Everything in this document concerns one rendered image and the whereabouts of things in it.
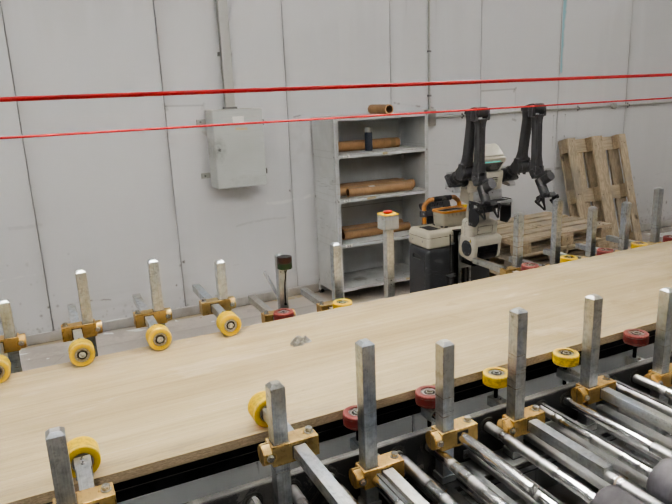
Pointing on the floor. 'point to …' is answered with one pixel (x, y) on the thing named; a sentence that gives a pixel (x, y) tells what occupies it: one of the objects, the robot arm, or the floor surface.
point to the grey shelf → (341, 167)
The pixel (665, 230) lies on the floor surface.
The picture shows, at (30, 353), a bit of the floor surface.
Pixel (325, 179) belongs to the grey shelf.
